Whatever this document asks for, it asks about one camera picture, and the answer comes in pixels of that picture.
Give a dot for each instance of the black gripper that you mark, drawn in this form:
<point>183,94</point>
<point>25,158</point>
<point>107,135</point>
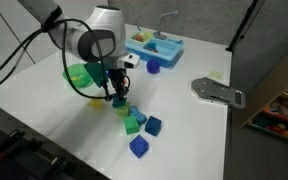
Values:
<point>116,75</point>

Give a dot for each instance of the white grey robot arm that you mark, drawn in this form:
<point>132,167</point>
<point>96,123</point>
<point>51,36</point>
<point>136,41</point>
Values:
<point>107,23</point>

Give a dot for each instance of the yellow star toy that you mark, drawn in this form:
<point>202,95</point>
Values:
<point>95,104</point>

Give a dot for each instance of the light blue toy figure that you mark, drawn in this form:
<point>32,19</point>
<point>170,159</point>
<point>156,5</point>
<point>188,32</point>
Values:
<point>138,115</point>

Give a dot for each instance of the purple blue ball toy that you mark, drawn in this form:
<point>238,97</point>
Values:
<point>153,66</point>

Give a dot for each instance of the green translucent plastic bowl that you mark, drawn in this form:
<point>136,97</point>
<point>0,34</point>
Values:
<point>79,76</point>

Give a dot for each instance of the small yellow toy piece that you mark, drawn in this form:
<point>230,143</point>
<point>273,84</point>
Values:
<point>74,79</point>

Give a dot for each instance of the orange toy food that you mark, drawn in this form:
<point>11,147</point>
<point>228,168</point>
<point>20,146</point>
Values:
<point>139,38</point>

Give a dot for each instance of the blue toy sink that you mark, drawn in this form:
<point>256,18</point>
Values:
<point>165,55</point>

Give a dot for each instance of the grey toy faucet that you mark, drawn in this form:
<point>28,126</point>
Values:
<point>160,33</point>

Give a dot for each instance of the cardboard toy shelf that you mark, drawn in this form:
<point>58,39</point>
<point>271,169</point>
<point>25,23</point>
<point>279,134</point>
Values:
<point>277,83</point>

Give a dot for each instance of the light green cube block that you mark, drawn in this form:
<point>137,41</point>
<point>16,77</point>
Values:
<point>124,110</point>

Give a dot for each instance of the dark blue cube block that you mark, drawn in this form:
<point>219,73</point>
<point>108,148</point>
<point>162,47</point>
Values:
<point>153,126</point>

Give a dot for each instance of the yellow green sink basket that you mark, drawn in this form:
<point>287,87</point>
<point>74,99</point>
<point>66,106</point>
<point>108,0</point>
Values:
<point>147,35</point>

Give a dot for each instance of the bright blue cube block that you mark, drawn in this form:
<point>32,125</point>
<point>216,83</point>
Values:
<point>139,146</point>

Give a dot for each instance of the grey metal mounting plate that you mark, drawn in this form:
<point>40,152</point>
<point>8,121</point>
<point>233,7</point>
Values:
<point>214,90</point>

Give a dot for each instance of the small pale yellow piece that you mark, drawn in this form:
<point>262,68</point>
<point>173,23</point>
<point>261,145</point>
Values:
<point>216,74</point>

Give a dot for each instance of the black equipment with red clamp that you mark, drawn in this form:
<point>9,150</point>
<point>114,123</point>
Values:
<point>20,156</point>

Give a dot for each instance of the black tripod pole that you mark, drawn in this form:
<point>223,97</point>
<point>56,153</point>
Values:
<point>242,28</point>

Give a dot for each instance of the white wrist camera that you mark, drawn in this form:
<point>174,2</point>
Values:
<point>130,61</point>

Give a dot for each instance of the teal green camera mount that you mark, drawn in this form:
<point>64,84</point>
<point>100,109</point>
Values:
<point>96,74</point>

